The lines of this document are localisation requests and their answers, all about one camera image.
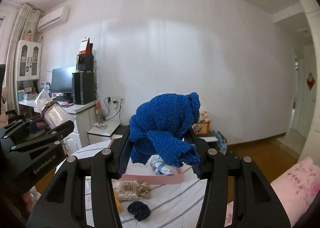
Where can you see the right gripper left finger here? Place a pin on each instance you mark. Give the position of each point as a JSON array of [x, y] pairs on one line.
[[62, 203]]

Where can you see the clear pouch with strap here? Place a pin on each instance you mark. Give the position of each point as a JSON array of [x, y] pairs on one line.
[[51, 111]]

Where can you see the dark navy scrunchie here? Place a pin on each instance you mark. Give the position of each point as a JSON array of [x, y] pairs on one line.
[[139, 210]]

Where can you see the pale blue printed cloth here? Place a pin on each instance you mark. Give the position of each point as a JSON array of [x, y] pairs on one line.
[[159, 166]]

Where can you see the royal blue knitted cloth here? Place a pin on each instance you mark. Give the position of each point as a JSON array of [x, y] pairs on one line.
[[158, 127]]

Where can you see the pink quilted jacket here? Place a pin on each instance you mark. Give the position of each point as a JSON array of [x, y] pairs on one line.
[[3, 117]]

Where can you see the pink floral pillow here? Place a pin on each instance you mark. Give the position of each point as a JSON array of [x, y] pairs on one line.
[[297, 188]]

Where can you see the stack of books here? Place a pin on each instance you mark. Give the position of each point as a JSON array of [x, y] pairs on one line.
[[30, 96]]

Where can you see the beige leopard fuzzy cloth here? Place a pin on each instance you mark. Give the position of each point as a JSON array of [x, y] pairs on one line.
[[131, 190]]

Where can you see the black keyboard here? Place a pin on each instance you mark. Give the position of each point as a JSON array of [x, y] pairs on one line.
[[64, 98]]

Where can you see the white desk with drawers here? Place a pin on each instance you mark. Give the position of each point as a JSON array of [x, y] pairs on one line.
[[84, 119]]

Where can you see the blue tissue box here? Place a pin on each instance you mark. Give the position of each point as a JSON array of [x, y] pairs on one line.
[[221, 142]]

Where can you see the pink shallow box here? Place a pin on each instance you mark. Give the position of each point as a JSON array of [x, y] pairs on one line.
[[155, 175]]

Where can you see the small white side cabinet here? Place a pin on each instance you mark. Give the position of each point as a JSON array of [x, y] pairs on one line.
[[96, 134]]

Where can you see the black computer monitor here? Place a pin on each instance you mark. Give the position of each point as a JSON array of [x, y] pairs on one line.
[[62, 80]]

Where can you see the white striped table cover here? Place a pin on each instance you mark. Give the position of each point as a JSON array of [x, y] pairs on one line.
[[176, 205]]

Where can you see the black computer tower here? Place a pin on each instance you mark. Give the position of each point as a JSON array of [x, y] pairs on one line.
[[83, 89]]

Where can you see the red toy box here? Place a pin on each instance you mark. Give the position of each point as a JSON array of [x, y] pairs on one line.
[[201, 128]]

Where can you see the white glass door cabinet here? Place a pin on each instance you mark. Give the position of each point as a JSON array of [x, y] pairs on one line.
[[28, 58]]

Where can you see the beige plush toy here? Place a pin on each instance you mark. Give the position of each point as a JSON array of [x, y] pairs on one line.
[[203, 116]]

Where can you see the black speaker box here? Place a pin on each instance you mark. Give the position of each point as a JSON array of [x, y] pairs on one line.
[[84, 63]]

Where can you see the pink doll figure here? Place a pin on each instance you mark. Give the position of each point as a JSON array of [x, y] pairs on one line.
[[28, 36]]

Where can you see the red white calendar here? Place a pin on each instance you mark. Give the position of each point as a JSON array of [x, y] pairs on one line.
[[85, 46]]

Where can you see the red door ornament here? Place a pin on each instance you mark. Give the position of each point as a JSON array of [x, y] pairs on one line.
[[310, 81]]

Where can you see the white air conditioner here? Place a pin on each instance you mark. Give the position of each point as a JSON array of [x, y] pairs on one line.
[[54, 18]]

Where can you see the white wall outlets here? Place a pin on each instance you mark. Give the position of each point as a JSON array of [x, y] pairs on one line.
[[117, 100]]

